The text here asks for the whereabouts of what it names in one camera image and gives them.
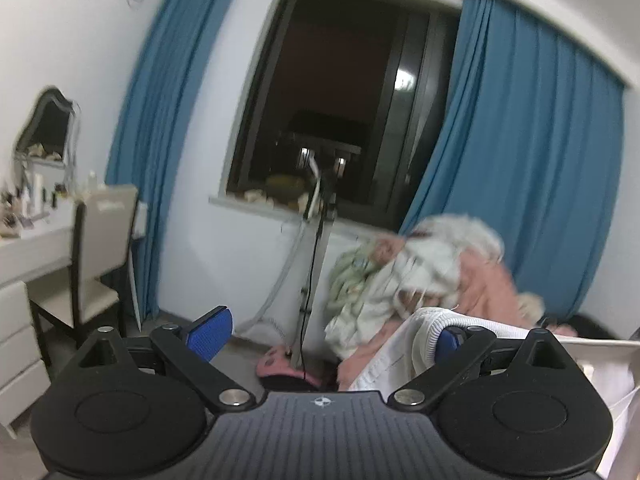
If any pink fluffy blanket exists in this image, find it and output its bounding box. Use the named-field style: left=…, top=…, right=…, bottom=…
left=336, top=234, right=534, bottom=391

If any white grey garment pile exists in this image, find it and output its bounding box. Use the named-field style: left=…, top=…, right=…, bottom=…
left=324, top=214, right=504, bottom=360

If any pink slipper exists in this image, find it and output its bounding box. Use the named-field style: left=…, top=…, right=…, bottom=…
left=255, top=346, right=321, bottom=392

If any black armchair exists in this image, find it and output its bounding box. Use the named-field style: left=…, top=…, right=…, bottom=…
left=536, top=314, right=620, bottom=340

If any green printed blanket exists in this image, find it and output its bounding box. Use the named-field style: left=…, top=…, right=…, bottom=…
left=326, top=242, right=381, bottom=321

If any white black chair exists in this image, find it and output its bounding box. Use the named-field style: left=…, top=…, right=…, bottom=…
left=27, top=184, right=138, bottom=363

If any white dressing table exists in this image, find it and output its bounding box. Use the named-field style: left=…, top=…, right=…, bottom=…
left=0, top=199, right=150, bottom=441

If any garment steamer stand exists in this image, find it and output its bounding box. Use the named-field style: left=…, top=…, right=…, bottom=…
left=234, top=152, right=342, bottom=376

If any left blue curtain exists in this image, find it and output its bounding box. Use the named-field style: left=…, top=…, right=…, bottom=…
left=105, top=0, right=232, bottom=318

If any blue curtain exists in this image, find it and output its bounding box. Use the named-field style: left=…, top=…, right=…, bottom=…
left=105, top=0, right=232, bottom=318
left=401, top=0, right=624, bottom=318

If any right blue curtain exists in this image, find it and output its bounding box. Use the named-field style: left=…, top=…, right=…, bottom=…
left=401, top=0, right=624, bottom=318

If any wavy vanity mirror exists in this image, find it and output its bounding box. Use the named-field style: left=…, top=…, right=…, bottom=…
left=13, top=86, right=81, bottom=188

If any dark window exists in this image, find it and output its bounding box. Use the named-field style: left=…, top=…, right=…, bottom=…
left=227, top=0, right=459, bottom=230

